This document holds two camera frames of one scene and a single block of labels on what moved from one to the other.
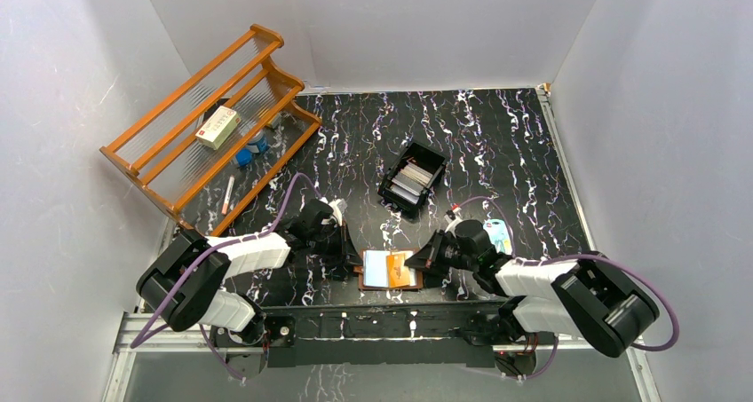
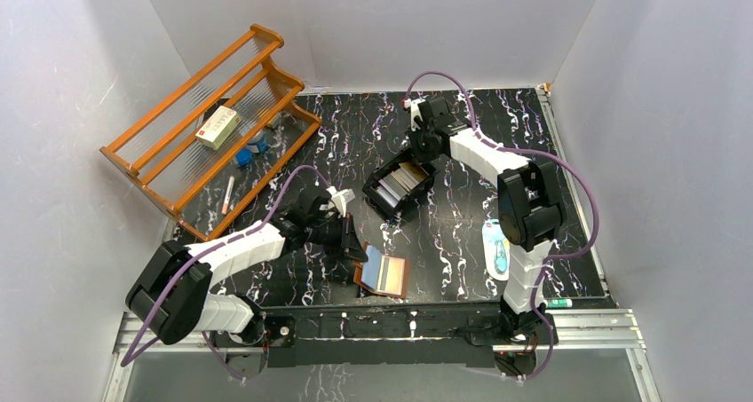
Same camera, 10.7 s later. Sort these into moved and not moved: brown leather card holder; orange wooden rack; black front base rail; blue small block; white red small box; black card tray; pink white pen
Moved: brown leather card holder; black card tray
Not moved: pink white pen; white red small box; blue small block; orange wooden rack; black front base rail
